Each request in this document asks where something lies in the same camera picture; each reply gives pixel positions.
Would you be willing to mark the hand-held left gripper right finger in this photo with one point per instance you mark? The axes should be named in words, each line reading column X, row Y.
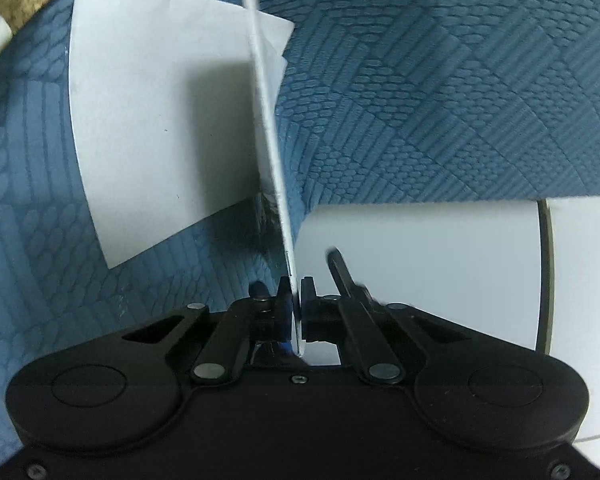
column 308, row 310

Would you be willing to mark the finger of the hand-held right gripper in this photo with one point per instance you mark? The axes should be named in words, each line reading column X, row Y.
column 340, row 272

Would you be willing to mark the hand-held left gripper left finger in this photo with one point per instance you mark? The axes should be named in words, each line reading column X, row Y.
column 285, row 310

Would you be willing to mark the white paper sheet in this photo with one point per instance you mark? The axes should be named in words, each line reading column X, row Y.
column 155, row 120

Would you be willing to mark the blue textured sofa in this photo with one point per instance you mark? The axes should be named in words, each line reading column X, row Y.
column 430, row 85

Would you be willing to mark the white booklet with photo cover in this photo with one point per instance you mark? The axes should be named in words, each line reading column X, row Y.
column 267, row 110

